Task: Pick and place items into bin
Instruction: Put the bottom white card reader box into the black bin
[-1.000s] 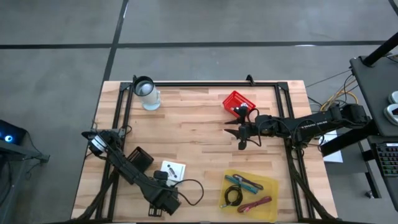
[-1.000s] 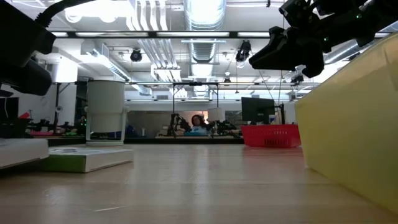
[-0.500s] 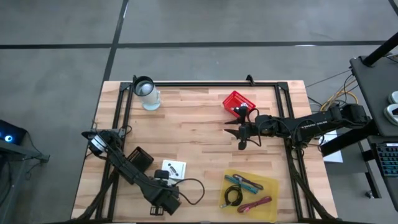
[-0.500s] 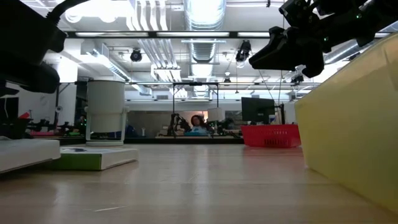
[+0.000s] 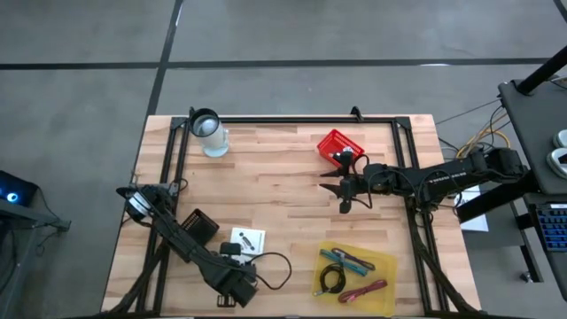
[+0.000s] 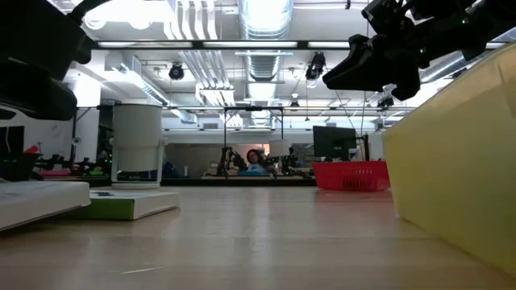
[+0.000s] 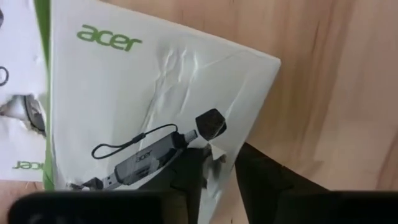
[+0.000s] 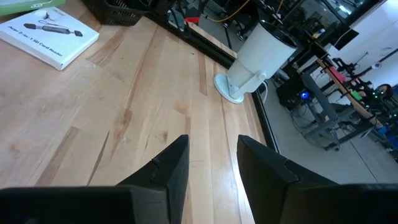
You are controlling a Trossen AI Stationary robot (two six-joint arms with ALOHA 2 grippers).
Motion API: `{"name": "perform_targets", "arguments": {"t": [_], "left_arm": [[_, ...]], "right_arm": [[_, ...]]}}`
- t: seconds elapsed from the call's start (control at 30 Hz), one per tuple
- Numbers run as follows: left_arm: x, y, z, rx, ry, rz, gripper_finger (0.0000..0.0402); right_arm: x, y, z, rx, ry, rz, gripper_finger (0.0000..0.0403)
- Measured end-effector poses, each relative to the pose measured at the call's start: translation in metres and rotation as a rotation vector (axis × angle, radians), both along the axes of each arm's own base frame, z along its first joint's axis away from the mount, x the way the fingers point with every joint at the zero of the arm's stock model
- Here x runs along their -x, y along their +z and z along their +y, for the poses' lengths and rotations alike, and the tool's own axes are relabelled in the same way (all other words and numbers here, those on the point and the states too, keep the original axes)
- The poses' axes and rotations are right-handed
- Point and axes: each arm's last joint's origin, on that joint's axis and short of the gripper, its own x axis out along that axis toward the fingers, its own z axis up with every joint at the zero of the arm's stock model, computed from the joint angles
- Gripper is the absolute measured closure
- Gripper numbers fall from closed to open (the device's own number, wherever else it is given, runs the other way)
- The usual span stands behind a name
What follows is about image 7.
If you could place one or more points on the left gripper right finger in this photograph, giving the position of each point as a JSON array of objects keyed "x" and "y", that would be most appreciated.
[{"x": 261, "y": 180}]

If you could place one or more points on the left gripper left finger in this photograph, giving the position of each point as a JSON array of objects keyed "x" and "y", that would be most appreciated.
[{"x": 189, "y": 174}]

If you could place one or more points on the white acer box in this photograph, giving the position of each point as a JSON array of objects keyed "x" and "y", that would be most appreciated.
[
  {"x": 124, "y": 93},
  {"x": 18, "y": 46}
]

